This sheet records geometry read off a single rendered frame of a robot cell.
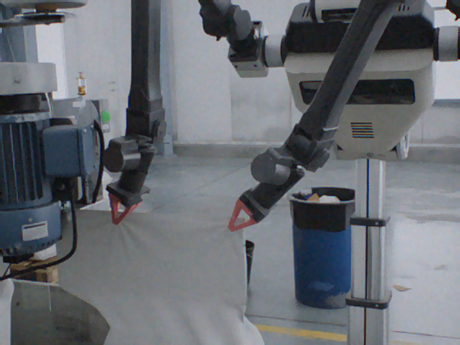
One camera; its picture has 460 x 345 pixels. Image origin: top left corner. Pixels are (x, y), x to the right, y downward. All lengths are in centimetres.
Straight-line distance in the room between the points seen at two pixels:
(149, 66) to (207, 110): 869
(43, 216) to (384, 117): 95
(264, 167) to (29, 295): 114
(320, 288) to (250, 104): 641
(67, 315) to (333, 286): 194
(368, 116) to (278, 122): 794
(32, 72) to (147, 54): 30
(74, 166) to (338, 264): 262
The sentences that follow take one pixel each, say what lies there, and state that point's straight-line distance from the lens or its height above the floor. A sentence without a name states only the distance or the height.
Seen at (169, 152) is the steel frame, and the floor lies 10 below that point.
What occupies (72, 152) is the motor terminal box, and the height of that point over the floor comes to 126.
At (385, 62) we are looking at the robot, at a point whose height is 140.
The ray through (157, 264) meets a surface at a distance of 139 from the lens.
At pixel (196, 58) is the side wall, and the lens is 1000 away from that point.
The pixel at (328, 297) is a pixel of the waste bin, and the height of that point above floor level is 7.
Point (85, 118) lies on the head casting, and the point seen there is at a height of 129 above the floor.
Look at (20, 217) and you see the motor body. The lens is 108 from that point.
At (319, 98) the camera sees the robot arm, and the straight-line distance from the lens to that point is 115.
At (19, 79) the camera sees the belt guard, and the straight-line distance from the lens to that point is 104.
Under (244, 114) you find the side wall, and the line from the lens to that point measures 973.
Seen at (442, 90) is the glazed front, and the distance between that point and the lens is 918.
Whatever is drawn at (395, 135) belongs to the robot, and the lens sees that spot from 169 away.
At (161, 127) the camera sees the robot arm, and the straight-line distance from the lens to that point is 131.
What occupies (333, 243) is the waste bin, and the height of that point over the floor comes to 41.
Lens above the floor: 139
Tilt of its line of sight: 10 degrees down
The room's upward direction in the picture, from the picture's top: 2 degrees counter-clockwise
